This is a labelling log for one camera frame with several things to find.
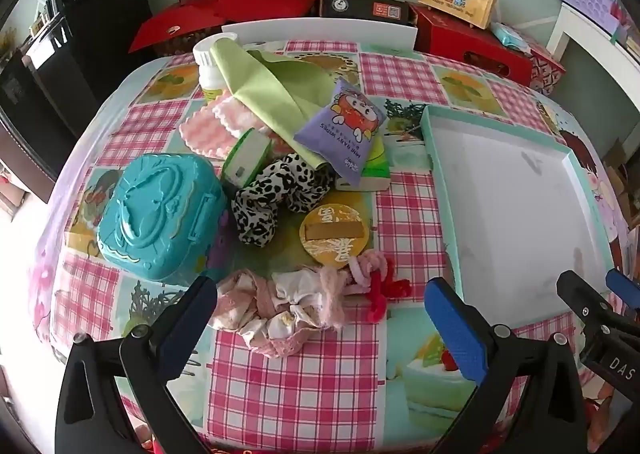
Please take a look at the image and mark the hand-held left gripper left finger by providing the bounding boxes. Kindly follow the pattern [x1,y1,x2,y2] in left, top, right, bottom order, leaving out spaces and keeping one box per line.
[54,275,219,454]

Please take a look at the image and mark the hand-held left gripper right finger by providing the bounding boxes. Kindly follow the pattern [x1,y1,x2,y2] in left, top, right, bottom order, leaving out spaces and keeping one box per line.
[424,277,586,454]

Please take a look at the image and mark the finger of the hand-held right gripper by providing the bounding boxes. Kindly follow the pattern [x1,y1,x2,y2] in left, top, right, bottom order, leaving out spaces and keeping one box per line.
[605,268,640,312]
[556,270,618,335]

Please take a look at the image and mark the pink and red yarn doll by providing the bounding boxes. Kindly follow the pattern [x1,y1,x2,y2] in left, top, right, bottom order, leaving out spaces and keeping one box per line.
[345,250,413,323]

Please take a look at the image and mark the floral cloth with pink knit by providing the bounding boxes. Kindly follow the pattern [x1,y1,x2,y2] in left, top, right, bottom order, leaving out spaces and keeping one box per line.
[209,266,351,360]

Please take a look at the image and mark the white tray with teal rim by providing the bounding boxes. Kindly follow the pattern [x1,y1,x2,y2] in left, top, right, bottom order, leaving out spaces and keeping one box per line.
[419,104,618,317]

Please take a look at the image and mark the green tissue packet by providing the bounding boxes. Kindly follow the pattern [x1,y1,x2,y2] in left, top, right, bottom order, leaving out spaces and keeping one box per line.
[220,128,273,187]
[335,134,393,192]

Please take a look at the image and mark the pink striped towel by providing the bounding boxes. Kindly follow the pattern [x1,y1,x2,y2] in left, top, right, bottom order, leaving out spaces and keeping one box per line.
[179,106,241,159]
[207,88,263,137]

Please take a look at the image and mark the green cloth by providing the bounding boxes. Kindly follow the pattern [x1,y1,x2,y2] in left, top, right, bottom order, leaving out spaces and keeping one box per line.
[210,40,336,169]

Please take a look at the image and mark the brown cardboard box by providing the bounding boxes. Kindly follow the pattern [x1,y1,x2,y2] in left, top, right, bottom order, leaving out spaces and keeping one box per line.
[605,144,640,245]

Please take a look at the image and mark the checkered dessert print tablecloth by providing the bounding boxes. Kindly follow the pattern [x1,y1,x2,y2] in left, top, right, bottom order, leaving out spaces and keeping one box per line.
[30,36,640,454]

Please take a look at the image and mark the teal plastic case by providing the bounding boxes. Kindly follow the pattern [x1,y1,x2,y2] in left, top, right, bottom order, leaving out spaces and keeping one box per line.
[96,154,231,285]

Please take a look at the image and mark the leopard print cloth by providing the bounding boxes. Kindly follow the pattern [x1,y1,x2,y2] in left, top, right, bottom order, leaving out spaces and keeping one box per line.
[231,153,337,247]

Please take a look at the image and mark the round yellow disc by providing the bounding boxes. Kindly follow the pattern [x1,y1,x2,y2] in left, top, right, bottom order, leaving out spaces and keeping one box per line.
[299,204,372,267]

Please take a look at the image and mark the pale purple floral sheet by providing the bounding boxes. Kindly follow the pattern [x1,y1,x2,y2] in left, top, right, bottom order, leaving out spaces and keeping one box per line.
[27,58,126,360]

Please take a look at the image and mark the red and white patterned box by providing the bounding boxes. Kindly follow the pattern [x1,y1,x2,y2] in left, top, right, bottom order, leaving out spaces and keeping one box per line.
[527,46,567,97]

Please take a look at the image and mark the white bottle with green label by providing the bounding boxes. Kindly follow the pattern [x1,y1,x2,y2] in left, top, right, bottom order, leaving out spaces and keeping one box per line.
[193,32,238,102]

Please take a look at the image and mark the white shelf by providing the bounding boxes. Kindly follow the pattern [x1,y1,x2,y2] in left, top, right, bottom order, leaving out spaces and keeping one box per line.
[545,1,640,99]

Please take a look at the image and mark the blue tissue pack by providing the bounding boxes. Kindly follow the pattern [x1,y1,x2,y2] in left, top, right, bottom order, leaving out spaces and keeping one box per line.
[490,21,533,54]

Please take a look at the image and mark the black leather chair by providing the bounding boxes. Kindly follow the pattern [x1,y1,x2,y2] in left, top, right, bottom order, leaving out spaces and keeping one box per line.
[0,18,76,205]

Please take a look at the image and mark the red box with window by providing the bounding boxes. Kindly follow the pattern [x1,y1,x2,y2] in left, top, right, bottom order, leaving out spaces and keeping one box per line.
[409,4,533,82]

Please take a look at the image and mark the floral box with red lid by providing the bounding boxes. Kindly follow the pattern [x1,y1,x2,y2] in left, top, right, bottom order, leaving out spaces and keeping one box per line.
[127,0,226,57]

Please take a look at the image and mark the white board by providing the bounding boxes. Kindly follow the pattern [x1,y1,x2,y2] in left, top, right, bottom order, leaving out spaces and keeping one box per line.
[221,16,418,53]

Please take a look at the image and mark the black box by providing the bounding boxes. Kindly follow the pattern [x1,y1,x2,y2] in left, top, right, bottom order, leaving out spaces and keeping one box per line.
[314,0,418,27]

